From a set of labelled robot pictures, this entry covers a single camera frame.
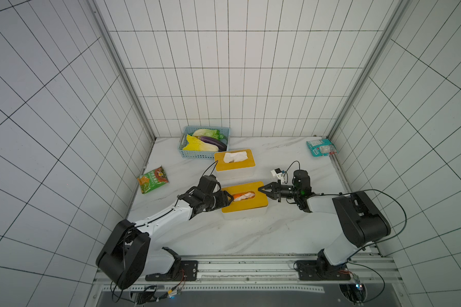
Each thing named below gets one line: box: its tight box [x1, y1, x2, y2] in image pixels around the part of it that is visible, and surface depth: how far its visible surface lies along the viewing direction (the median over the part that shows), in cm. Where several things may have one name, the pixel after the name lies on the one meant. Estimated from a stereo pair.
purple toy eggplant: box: [199, 136, 227, 152], surface depth 112 cm
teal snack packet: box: [306, 138, 339, 157], surface depth 113 cm
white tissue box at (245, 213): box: [221, 205, 269, 221], surface depth 83 cm
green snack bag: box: [137, 165, 170, 194], surface depth 99 cm
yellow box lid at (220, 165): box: [213, 149, 256, 172], surface depth 97 cm
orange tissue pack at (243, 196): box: [232, 191, 256, 202], surface depth 85 cm
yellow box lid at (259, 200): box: [221, 181, 269, 213], surface depth 84 cm
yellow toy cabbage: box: [183, 134, 219, 152], surface depth 108 cm
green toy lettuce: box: [191, 128, 225, 140], surface depth 116 cm
